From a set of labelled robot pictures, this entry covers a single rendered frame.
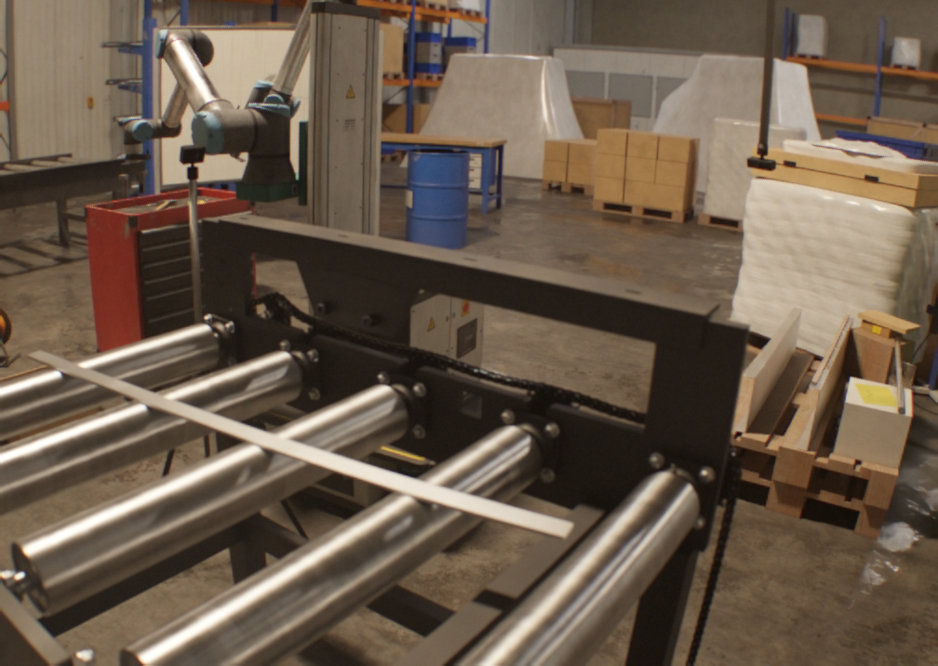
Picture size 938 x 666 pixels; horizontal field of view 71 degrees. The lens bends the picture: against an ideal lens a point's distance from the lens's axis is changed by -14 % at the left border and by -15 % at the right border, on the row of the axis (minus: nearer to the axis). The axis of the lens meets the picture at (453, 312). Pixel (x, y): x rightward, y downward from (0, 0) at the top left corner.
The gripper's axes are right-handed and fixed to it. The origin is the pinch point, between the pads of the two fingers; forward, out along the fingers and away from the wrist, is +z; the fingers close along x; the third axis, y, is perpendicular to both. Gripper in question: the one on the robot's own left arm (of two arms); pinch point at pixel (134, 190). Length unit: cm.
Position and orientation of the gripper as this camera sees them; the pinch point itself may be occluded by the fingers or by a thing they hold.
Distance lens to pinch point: 365.0
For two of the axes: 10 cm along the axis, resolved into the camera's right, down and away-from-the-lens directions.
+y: -9.8, -0.9, 1.8
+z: -0.4, 9.6, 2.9
